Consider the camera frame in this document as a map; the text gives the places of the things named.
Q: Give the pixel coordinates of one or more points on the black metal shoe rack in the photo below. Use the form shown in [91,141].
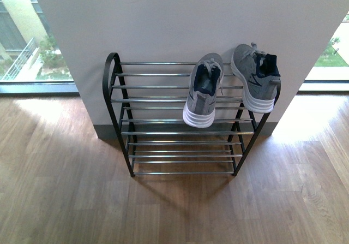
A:
[145,101]

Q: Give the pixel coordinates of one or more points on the grey sneaker white sole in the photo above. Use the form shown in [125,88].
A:
[258,72]

